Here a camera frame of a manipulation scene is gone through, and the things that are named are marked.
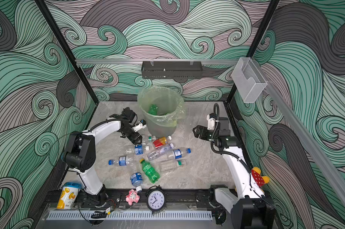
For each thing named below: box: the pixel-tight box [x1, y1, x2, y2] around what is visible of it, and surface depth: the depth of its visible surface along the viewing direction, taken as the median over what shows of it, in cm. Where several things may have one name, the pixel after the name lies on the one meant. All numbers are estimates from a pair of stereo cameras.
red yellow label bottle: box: [152, 135, 173, 149], surface depth 92 cm
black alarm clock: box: [145, 184, 167, 214], surface depth 73 cm
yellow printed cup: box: [56, 181, 82, 210], surface depth 71 cm
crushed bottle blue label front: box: [130, 172, 143, 193], surface depth 77 cm
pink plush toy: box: [125, 188, 141, 206], surface depth 73 cm
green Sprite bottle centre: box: [139, 158, 161, 184], surface depth 80 cm
